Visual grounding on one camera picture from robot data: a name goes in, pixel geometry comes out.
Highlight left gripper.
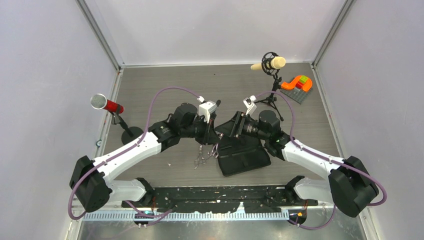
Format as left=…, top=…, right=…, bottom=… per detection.
left=180, top=115, right=220, bottom=146

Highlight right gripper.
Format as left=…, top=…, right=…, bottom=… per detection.
left=216, top=111, right=270, bottom=141

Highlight silver scissors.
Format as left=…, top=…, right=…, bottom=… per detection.
left=207, top=133, right=224, bottom=159
left=194, top=145, right=207, bottom=169

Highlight black zip tool case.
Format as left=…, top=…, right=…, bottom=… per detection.
left=217, top=135, right=272, bottom=177

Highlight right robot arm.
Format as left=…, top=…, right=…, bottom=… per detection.
left=216, top=110, right=380, bottom=218

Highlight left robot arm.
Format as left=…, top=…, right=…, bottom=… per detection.
left=69, top=100, right=221, bottom=213

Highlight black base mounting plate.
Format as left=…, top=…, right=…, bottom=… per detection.
left=131, top=185, right=318, bottom=214

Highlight grey lego baseplate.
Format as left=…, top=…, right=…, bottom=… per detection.
left=280, top=88, right=313, bottom=104

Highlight beige microphone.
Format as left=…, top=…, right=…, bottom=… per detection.
left=250, top=56, right=286, bottom=71

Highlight red lego brick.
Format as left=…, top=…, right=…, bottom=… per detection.
left=295, top=81, right=303, bottom=89

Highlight green lego brick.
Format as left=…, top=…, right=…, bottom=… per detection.
left=299, top=75, right=309, bottom=85

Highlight orange curved toy piece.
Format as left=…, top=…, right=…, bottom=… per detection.
left=280, top=75, right=313, bottom=92

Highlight red silver microphone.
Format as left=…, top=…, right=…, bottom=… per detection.
left=90, top=93, right=124, bottom=114

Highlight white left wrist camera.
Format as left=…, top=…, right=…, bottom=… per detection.
left=197, top=96, right=215, bottom=123

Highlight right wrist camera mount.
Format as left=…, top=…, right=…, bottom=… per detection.
left=243, top=95, right=257, bottom=115

